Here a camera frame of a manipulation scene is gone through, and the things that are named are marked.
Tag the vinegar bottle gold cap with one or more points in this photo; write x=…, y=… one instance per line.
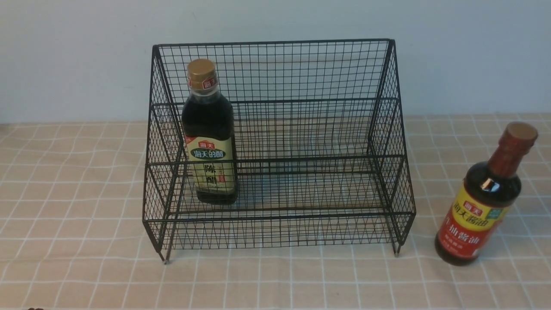
x=208, y=128

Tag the soy sauce bottle red cap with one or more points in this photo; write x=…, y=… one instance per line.
x=488, y=191

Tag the beige checked tablecloth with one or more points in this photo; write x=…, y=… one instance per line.
x=72, y=237

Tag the black wire mesh shelf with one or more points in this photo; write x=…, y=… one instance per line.
x=320, y=142

